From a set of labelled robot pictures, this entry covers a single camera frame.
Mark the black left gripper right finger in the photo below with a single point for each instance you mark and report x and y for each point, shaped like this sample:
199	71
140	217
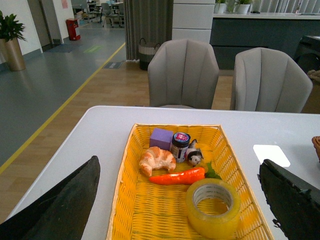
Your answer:
294	202

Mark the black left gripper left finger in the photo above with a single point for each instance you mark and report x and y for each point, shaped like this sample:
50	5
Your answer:
62	212

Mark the yellow clear tape roll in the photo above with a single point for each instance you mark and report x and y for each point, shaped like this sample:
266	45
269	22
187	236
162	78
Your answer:
219	226

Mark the brown wicker basket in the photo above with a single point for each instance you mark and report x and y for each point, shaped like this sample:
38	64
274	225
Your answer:
316	144

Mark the yellow woven basket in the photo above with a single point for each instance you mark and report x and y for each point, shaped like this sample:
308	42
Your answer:
142	210

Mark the black white woven floor basket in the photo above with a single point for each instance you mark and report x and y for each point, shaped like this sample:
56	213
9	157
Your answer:
146	52

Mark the orange toy carrot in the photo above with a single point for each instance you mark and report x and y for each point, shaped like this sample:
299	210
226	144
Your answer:
187	177

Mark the purple foam block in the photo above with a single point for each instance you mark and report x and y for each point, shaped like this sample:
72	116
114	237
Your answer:
161	138

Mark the grey chair right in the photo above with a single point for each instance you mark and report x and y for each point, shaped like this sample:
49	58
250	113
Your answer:
268	80

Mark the grey chair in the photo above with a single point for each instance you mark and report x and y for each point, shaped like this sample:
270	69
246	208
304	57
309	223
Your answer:
268	80
183	73

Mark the small dark jar pink lid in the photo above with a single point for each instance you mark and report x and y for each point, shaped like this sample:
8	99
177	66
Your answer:
179	144

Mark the grey chair left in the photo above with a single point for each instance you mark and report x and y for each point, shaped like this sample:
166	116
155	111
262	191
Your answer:
183	73

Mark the dark grey counter cabinet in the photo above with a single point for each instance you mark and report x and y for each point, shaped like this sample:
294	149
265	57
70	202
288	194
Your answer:
232	33

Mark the red box on floor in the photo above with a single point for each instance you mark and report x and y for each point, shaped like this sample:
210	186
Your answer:
73	29

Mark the potted plant gold pot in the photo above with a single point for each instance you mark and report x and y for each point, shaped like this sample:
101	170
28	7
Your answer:
11	31

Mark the white potted plant on counter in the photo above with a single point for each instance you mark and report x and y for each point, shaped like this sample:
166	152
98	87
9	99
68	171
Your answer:
242	6

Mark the grey curtain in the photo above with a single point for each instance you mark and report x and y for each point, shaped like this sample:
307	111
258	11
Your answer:
148	19

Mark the white pillar cabinet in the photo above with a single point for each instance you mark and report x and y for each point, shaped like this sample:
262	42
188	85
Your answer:
192	19

